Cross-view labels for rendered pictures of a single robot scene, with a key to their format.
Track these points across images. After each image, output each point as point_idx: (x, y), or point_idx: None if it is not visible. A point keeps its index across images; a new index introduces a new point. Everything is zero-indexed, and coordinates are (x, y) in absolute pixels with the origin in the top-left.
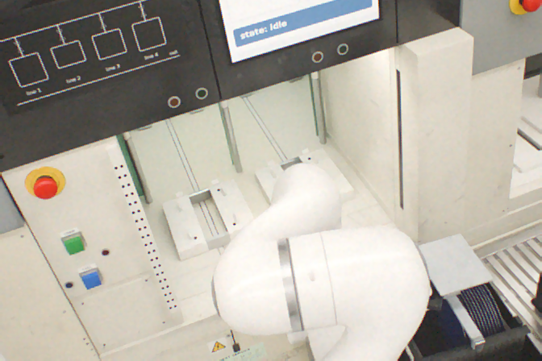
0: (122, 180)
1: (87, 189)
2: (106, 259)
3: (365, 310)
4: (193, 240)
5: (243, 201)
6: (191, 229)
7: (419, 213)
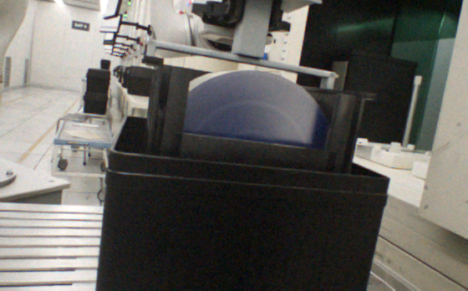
0: None
1: None
2: (273, 47)
3: None
4: (357, 142)
5: (424, 158)
6: (370, 144)
7: (440, 119)
